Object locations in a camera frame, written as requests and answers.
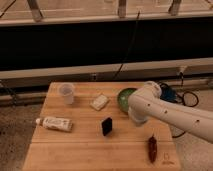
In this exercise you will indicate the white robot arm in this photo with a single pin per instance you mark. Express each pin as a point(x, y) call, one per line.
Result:
point(145, 101)

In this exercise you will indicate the black eraser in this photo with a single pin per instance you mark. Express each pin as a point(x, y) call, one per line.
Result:
point(106, 126)

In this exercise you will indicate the green ceramic bowl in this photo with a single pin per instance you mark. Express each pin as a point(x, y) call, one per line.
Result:
point(122, 98)

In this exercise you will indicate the clear plastic cup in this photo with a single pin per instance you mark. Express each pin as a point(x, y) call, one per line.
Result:
point(66, 91)

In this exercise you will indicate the white tube with cap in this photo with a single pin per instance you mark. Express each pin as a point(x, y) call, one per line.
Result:
point(54, 123)

